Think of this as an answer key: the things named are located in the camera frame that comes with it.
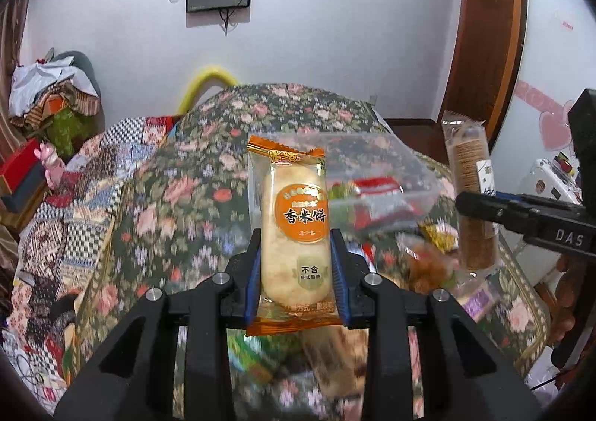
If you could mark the green cloth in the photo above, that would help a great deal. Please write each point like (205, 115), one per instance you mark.
(70, 127)

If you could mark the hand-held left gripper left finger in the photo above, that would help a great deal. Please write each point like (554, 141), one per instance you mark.
(255, 272)

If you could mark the orange rice cracker packet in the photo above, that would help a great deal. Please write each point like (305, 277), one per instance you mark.
(293, 216)

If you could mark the yellow foam tube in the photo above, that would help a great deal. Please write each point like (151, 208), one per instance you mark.
(209, 76)

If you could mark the wooden door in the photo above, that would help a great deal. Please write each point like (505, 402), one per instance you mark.
(484, 30)

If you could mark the striped curtain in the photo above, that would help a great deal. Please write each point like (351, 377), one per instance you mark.
(14, 39)

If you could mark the pink wall sticker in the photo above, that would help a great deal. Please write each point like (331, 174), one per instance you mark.
(545, 118)

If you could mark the white appliance with stickers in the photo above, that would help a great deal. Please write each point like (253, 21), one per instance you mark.
(540, 188)

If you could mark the dark blue box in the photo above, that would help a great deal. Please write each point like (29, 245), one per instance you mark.
(23, 197)

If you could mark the purple snack packet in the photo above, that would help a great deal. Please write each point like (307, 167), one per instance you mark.
(475, 304)

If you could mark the person's right hand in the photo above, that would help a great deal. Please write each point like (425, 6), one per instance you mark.
(568, 295)

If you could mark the yellow snack packet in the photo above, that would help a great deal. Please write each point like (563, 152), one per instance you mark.
(440, 237)

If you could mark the round cracker sleeve packet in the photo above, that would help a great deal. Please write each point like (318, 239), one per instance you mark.
(470, 160)

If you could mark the grey chair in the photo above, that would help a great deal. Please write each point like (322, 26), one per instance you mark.
(88, 71)

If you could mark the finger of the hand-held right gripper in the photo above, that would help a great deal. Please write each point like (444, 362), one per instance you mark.
(479, 206)
(512, 197)

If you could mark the floral blanket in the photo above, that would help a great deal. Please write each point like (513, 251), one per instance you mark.
(186, 197)

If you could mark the patchwork quilt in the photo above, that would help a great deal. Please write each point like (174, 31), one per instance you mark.
(70, 225)

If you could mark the red snack packet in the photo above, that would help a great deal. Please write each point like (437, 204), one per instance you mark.
(377, 188)

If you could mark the green snack packet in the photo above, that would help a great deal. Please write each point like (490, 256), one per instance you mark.
(260, 356)

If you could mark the pink plush toy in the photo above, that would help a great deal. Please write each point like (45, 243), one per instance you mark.
(51, 165)

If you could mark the brown snack packet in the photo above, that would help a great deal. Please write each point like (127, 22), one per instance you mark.
(335, 365)

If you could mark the clear plastic container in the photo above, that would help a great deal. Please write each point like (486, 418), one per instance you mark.
(372, 155)

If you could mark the pile of clothes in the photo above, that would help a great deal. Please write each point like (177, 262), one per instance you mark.
(42, 85)

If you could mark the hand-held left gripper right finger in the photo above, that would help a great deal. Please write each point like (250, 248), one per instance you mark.
(337, 276)

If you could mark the clear bag of brown snacks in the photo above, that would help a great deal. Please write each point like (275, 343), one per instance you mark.
(430, 267)

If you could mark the red box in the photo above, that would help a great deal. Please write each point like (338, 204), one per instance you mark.
(18, 165)

